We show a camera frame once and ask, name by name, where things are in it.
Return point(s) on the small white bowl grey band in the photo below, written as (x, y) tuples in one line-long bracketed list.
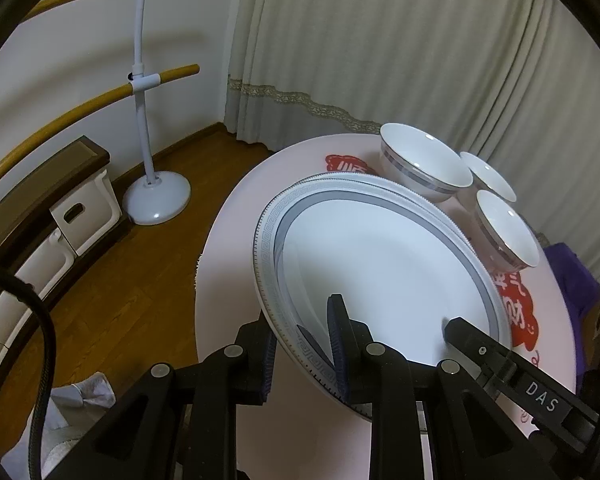
[(490, 175), (505, 230)]

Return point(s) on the purple cloth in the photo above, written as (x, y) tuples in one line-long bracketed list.
[(572, 270)]

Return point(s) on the crumpled white cloth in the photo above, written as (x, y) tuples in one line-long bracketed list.
[(87, 390)]

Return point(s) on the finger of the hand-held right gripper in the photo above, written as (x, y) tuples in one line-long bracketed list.
[(475, 345)]

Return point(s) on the white barre stand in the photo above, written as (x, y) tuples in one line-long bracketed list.
[(155, 200)]

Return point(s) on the white storage bin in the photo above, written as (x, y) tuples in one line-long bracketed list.
[(45, 265), (82, 212), (0, 315)]

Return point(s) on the white plate grey rim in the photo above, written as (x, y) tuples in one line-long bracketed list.
[(380, 270), (355, 177)]

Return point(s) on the large white bowl grey band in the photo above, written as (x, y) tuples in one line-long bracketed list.
[(415, 160)]

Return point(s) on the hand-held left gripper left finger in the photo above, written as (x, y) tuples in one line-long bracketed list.
[(269, 360)]

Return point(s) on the brown top storage bench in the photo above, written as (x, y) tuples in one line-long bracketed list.
[(40, 180)]

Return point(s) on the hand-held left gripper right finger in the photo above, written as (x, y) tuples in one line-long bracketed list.
[(337, 340)]

